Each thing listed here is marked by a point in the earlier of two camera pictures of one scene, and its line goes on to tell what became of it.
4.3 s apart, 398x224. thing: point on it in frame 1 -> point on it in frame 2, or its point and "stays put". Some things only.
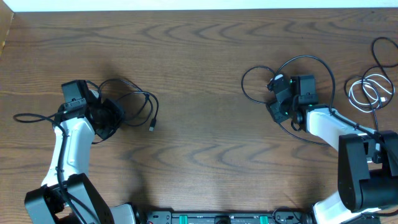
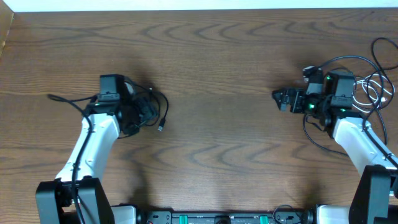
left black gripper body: (111, 116) -> (137, 112)
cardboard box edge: (6, 16) stays put
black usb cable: (148, 96) -> (163, 119)
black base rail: (226, 218) stays put
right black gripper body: (280, 112) -> (303, 102)
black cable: (347, 81) -> (377, 70)
